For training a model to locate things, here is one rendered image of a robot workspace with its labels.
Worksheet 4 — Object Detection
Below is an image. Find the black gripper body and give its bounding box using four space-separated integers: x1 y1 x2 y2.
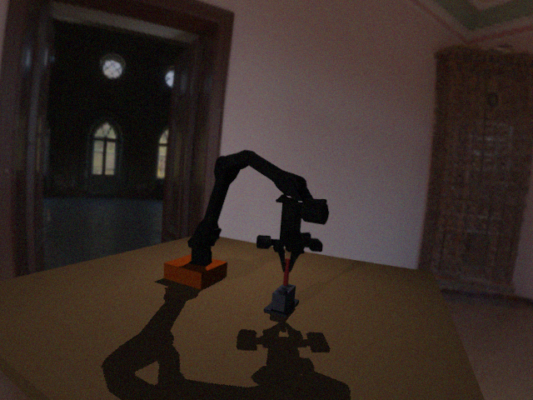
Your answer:
257 219 322 252

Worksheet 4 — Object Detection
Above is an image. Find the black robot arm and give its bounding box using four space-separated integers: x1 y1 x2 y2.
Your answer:
187 150 329 266

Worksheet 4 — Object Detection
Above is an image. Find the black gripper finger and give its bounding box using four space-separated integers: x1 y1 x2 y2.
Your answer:
289 251 305 273
273 247 286 272

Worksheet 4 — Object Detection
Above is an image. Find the red peg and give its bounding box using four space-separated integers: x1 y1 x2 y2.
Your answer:
283 258 291 286

